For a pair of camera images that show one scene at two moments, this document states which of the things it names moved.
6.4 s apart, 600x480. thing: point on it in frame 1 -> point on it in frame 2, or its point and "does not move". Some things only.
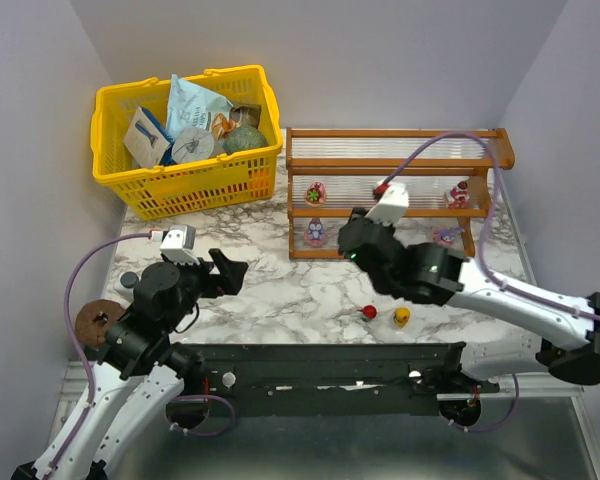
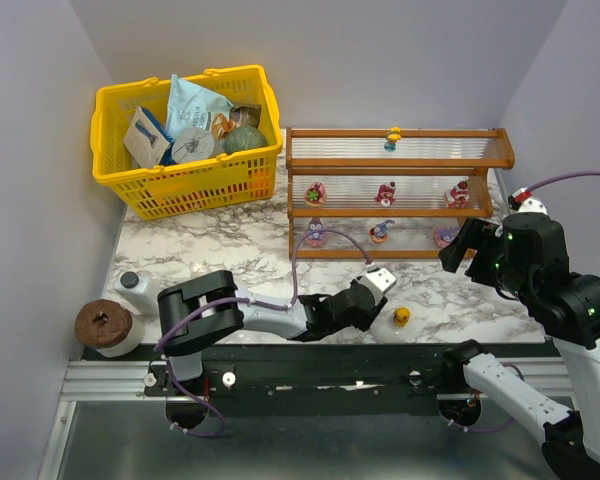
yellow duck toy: [401, 316] does not move
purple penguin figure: [315, 234] does not move
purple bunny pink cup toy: [444, 237] does not move
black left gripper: [212, 279] -> [362, 307]
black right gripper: [355, 238] -> [478, 248]
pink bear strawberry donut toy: [316, 195] does not move
